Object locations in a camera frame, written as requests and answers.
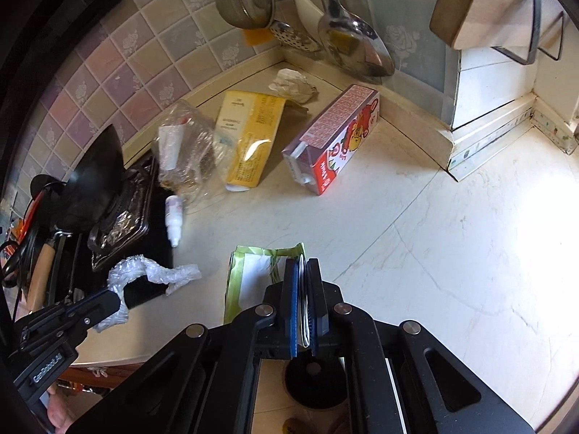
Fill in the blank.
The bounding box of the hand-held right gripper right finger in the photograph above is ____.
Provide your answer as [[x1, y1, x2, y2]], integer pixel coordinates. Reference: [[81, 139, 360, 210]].
[[307, 259, 537, 434]]

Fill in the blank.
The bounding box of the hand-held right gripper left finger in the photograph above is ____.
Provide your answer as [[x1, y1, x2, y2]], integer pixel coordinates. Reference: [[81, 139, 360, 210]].
[[88, 257, 301, 434]]

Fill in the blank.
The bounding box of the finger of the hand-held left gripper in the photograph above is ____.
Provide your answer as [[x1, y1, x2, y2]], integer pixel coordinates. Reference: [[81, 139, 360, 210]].
[[67, 289, 123, 329]]

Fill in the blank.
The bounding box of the green snack packet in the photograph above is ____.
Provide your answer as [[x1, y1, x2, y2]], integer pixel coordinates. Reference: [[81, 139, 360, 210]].
[[224, 243, 314, 350]]

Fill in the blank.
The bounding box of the clear plastic wrap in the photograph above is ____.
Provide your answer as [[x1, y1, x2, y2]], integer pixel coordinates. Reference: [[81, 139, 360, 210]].
[[93, 255, 202, 332]]

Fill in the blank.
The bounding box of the round black bin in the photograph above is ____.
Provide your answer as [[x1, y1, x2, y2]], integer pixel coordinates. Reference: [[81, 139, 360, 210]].
[[284, 356, 347, 412]]

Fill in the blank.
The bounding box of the person's left hand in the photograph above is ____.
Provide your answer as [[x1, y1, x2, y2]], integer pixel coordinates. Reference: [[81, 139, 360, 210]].
[[46, 389, 77, 431]]

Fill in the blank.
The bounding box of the aluminium foil burner liner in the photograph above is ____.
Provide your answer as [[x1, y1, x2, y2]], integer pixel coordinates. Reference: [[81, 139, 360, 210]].
[[88, 158, 160, 273]]

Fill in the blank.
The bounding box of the black gas stove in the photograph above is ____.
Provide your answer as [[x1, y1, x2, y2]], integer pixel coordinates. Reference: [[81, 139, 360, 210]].
[[50, 156, 176, 312]]

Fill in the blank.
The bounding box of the small white dropper bottle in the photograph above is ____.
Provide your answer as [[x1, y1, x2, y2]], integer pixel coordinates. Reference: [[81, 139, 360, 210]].
[[165, 195, 184, 248]]

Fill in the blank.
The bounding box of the red electric pot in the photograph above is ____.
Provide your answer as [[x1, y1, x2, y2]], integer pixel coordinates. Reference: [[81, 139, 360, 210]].
[[13, 174, 69, 246]]

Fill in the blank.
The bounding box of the red patterned drink carton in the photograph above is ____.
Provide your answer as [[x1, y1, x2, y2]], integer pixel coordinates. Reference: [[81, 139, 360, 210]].
[[282, 84, 381, 196]]

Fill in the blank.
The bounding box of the yellow carton box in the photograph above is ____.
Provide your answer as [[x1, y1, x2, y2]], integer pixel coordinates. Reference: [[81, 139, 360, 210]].
[[216, 90, 288, 193]]

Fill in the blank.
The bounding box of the small white tube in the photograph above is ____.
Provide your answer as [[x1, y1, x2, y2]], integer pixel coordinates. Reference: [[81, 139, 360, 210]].
[[158, 124, 187, 173]]

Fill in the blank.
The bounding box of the clear plastic bag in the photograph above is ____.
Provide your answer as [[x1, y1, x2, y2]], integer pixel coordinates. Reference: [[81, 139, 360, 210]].
[[156, 102, 237, 205]]

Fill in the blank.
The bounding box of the crumpled white paper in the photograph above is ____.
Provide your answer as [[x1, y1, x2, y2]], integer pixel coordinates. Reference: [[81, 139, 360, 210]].
[[269, 69, 320, 105]]

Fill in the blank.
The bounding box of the steel ladle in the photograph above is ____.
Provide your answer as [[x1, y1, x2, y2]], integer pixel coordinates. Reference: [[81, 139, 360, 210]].
[[316, 0, 396, 78]]

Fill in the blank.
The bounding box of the perforated steel skimmer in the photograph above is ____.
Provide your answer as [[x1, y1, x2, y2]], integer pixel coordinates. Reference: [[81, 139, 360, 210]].
[[270, 20, 321, 53]]

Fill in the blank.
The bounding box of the yellow hanging utensil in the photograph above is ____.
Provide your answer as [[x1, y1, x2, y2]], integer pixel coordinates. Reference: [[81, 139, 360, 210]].
[[244, 27, 273, 47]]

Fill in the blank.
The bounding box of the black range hood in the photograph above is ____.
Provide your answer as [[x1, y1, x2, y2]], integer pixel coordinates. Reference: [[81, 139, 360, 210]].
[[9, 0, 124, 114]]

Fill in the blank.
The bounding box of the wooden cutting board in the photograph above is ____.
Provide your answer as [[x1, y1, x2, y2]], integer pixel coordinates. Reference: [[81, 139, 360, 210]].
[[429, 0, 537, 50]]

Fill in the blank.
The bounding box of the black wok with wooden handle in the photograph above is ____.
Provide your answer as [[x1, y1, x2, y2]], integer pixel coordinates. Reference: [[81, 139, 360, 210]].
[[25, 124, 128, 312]]

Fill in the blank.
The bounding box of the black wire board rack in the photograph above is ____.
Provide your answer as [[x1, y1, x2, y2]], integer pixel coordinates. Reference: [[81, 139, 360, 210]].
[[490, 0, 569, 65]]

